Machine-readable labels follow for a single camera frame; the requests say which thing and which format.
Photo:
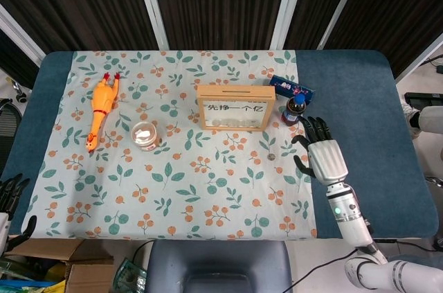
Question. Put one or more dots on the yellow plastic bag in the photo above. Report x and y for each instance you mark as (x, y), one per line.
(55, 272)

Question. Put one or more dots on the white trouser leg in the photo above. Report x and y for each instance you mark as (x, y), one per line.
(432, 118)

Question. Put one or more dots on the black floor device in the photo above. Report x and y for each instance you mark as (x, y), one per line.
(424, 97)

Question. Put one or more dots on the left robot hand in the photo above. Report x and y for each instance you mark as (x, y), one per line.
(3, 230)

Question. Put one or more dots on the cola bottle with blue cap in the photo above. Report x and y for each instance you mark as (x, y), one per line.
(293, 111)

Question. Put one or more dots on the small cardboard box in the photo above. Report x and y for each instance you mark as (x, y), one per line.
(90, 277)

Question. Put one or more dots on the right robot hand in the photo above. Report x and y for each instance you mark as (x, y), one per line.
(327, 159)

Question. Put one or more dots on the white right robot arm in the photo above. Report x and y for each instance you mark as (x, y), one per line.
(351, 217)

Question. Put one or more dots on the orange rubber chicken toy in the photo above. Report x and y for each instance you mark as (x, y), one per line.
(104, 99)

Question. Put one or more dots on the wooden frame coin bank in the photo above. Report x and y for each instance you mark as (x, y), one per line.
(235, 93)

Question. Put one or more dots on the large cardboard box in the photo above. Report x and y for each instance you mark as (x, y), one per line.
(52, 248)

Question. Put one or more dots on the white sneaker on foot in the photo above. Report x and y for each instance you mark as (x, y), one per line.
(414, 120)

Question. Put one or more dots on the floral print tablecloth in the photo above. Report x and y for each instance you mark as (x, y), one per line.
(173, 175)

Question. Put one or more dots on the black mesh office chair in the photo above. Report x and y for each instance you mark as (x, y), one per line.
(8, 126)

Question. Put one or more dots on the green plastic bag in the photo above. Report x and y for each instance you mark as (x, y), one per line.
(129, 277)

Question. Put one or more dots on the blue tissue pack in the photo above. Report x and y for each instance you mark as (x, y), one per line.
(290, 87)

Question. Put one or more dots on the clear plastic cup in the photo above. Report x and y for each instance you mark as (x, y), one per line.
(143, 133)

